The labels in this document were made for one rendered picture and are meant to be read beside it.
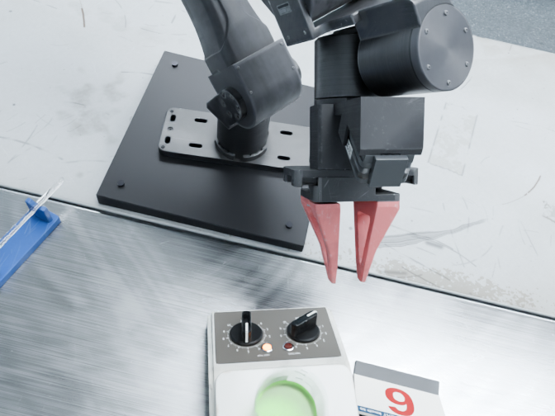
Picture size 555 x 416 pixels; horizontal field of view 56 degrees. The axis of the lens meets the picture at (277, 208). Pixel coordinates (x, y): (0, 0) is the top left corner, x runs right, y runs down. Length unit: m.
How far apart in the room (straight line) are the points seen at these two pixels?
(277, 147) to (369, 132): 0.33
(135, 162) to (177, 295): 0.18
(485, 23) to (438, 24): 2.29
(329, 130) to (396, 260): 0.27
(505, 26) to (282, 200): 2.17
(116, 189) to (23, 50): 0.29
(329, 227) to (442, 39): 0.16
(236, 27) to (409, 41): 0.22
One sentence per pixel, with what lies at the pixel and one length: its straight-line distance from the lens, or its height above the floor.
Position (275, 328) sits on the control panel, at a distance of 0.53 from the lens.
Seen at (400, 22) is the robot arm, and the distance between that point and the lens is 0.38.
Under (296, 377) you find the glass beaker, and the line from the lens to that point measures 0.42.
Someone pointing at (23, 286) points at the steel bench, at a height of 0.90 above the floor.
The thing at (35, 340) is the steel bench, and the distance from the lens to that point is 0.60.
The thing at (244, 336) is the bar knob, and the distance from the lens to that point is 0.50.
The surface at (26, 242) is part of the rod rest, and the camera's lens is 0.64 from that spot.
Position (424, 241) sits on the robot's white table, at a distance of 0.67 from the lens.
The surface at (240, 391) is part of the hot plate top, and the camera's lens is 0.47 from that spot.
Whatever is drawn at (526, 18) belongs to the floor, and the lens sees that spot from 2.81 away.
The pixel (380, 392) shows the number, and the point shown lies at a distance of 0.56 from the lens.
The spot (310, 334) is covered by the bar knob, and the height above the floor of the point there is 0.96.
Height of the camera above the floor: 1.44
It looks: 57 degrees down
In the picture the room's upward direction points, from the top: 11 degrees clockwise
